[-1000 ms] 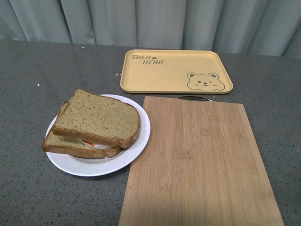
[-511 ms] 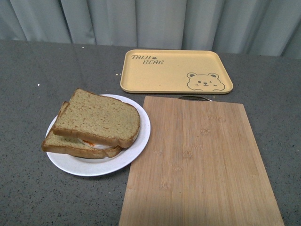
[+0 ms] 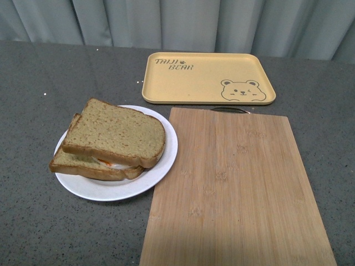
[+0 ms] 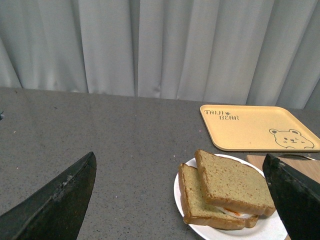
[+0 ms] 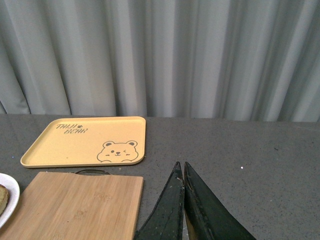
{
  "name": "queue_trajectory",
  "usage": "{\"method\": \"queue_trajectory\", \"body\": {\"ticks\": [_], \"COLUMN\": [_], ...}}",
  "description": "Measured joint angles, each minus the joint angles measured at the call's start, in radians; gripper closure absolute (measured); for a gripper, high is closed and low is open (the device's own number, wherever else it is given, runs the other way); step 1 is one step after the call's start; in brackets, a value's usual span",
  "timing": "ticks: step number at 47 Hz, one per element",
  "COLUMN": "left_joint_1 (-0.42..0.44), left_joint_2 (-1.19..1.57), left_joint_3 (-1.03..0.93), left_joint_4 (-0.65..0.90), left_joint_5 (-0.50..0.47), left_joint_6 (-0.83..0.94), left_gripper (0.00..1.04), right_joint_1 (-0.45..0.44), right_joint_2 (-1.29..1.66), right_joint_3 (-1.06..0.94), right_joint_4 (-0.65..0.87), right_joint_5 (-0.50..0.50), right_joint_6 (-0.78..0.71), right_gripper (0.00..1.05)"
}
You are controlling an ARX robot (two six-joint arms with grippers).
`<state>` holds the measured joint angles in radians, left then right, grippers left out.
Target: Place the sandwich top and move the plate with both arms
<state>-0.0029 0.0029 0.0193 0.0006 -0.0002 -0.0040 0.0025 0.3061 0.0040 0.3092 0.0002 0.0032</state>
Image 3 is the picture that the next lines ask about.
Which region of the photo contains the bread slice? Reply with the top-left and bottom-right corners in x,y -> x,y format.
62,98 -> 166,168
49,113 -> 145,182

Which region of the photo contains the white round plate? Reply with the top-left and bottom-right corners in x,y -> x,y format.
55,105 -> 178,202

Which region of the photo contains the yellow bear tray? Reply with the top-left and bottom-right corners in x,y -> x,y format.
142,52 -> 276,105

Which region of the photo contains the wooden cutting board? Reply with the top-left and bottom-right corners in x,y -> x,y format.
140,108 -> 336,265

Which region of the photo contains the fried egg filling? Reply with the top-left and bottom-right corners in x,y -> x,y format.
92,157 -> 135,170

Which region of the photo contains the grey curtain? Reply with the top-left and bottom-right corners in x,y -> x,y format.
1,1 -> 354,63

